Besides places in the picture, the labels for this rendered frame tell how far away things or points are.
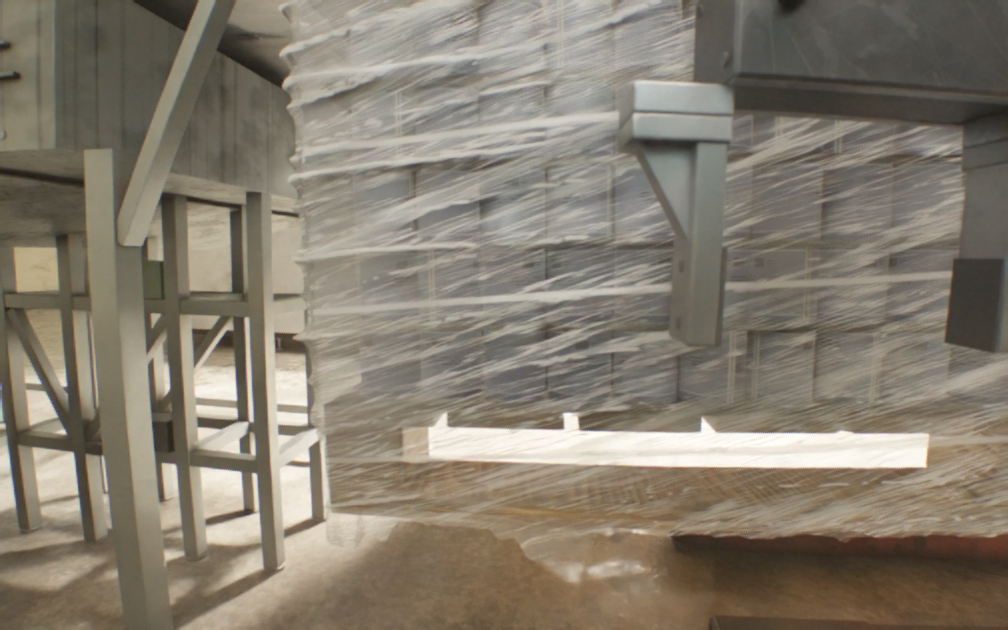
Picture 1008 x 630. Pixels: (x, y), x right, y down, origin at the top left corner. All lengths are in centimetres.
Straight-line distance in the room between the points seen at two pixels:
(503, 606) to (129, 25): 115
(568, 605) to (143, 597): 74
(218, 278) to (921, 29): 390
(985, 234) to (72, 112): 84
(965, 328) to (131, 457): 79
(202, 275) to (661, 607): 357
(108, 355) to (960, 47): 78
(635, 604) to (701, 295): 101
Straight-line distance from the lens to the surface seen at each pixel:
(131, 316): 74
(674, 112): 21
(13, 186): 104
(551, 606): 114
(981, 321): 29
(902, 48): 25
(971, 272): 29
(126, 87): 87
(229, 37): 108
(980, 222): 30
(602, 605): 116
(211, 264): 399
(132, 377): 75
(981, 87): 27
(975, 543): 162
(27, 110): 82
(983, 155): 30
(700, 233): 21
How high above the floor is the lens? 69
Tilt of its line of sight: 6 degrees down
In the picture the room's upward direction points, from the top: 1 degrees clockwise
